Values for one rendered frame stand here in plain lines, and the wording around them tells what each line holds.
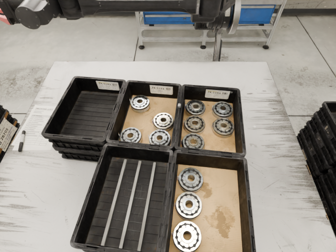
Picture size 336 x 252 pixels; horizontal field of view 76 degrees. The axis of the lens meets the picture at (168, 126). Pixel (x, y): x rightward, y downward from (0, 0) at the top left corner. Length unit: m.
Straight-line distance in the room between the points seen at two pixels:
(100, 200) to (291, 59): 2.83
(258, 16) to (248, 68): 1.41
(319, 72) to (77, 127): 2.77
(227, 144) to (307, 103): 1.75
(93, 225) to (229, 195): 0.55
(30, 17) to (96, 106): 0.68
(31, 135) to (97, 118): 0.43
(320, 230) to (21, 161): 1.47
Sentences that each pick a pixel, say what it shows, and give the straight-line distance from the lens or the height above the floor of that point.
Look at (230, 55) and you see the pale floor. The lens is 3.03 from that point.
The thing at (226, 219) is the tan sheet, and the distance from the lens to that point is 0.93.
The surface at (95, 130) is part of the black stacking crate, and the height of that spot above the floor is 0.83.
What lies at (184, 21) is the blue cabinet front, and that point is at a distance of 2.92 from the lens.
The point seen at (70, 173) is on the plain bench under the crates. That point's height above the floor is 0.70.
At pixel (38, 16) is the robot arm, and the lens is 0.67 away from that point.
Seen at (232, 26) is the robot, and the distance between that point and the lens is 1.27.
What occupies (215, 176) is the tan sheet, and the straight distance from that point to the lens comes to 0.98.
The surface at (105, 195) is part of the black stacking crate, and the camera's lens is 0.98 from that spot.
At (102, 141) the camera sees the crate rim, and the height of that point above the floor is 0.93.
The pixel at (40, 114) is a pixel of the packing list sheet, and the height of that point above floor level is 0.70.
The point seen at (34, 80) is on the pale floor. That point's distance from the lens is 3.05.
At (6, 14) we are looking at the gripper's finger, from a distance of 0.80.
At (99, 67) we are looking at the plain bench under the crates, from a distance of 1.71.
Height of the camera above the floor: 1.72
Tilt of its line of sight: 54 degrees down
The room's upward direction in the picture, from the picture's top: 2 degrees counter-clockwise
